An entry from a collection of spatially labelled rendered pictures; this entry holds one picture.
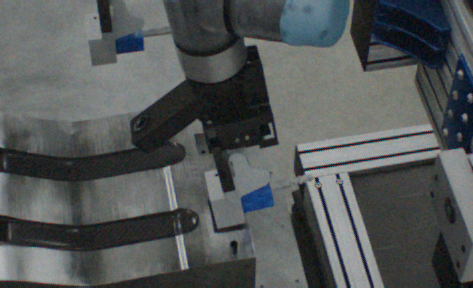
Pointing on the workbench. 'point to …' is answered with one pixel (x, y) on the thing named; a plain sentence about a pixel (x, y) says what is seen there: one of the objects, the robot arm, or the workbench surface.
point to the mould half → (16, 274)
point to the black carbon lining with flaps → (139, 228)
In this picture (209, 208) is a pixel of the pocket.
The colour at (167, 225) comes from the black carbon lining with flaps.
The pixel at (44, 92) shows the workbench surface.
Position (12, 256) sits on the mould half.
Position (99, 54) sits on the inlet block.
